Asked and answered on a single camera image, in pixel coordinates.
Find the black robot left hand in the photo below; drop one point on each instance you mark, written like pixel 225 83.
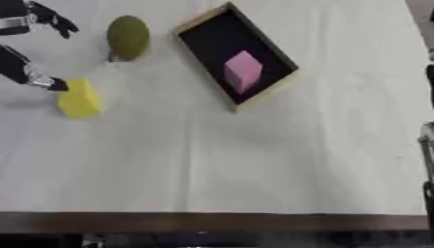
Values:
pixel 16 69

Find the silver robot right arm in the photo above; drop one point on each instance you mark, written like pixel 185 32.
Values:
pixel 429 151

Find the tan cardboard box black inside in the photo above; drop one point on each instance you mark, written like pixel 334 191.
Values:
pixel 210 35

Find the yellow block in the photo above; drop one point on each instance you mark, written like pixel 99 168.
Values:
pixel 79 99

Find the green toy fruit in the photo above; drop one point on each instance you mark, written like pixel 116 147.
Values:
pixel 128 37

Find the pink cube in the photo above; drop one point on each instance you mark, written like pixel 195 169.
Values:
pixel 243 71

